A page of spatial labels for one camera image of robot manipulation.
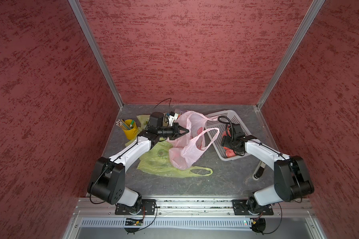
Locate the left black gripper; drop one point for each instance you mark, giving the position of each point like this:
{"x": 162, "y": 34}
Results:
{"x": 176, "y": 128}

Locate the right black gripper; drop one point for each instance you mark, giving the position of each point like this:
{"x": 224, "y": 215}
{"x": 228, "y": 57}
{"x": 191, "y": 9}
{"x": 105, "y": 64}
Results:
{"x": 225, "y": 143}

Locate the pink plastic bag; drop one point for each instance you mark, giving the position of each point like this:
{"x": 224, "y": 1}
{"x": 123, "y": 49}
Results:
{"x": 186, "y": 151}

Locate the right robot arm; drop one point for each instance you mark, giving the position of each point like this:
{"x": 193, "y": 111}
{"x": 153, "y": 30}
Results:
{"x": 291, "y": 178}

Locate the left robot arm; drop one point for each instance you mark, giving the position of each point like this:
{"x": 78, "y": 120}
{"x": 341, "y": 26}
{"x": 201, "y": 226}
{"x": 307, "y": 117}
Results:
{"x": 107, "y": 180}

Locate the peach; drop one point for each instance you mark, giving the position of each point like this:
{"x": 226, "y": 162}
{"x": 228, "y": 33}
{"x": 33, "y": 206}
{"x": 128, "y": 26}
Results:
{"x": 230, "y": 153}

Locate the green plastic bag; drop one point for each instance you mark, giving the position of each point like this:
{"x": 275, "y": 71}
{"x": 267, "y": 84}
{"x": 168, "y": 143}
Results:
{"x": 156, "y": 162}

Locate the crayon box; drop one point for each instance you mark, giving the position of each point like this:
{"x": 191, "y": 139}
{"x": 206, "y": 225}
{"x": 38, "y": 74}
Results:
{"x": 179, "y": 112}

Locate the white plastic basket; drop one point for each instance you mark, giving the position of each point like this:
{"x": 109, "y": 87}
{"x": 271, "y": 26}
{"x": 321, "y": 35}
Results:
{"x": 214, "y": 123}

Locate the black white marker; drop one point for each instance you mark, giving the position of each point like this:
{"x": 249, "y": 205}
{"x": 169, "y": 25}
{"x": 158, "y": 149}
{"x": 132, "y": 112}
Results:
{"x": 258, "y": 172}

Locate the yellow pencil cup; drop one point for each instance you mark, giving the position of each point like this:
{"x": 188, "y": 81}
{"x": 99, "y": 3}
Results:
{"x": 129, "y": 128}

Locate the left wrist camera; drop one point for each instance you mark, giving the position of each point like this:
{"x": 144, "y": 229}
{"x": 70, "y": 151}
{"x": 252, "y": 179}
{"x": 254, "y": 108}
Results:
{"x": 170, "y": 118}

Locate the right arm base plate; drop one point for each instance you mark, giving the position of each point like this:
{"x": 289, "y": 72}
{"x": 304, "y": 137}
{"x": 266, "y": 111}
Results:
{"x": 251, "y": 208}

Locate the aluminium front rail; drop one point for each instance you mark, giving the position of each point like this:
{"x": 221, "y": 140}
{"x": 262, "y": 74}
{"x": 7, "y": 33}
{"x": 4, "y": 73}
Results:
{"x": 195, "y": 207}

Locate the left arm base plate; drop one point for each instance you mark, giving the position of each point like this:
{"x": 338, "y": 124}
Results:
{"x": 142, "y": 207}

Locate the right aluminium corner post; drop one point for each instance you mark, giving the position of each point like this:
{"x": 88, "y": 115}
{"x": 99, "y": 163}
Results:
{"x": 304, "y": 26}

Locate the aluminium corner post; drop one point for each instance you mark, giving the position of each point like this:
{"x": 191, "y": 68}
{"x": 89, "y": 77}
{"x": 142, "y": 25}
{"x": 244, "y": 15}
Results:
{"x": 304, "y": 26}
{"x": 80, "y": 16}

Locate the left aluminium corner post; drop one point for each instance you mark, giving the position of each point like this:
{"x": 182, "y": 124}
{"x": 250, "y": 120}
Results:
{"x": 80, "y": 16}

